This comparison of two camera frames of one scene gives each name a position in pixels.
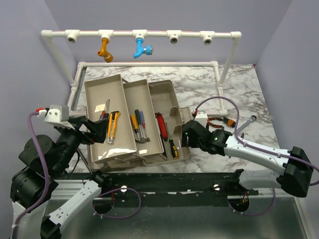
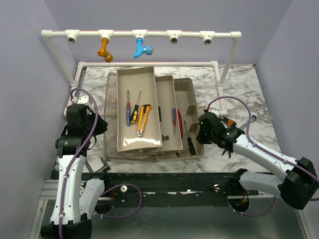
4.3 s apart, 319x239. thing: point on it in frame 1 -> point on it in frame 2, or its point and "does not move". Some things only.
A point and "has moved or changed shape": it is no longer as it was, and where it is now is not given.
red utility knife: [162, 125] -> [180, 119]
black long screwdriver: [162, 138] -> [191, 148]
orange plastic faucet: [107, 56] does not move
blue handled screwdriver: [103, 112] -> [128, 111]
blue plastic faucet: [148, 50] does not move
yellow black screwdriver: [173, 148] -> [135, 111]
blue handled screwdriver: [142, 120] -> [174, 119]
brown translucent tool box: [144, 123] has moved or changed shape
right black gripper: [184, 139] -> [200, 138]
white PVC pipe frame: [72, 81] does not move
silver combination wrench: [252, 117] does not move
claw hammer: [144, 139] -> [163, 137]
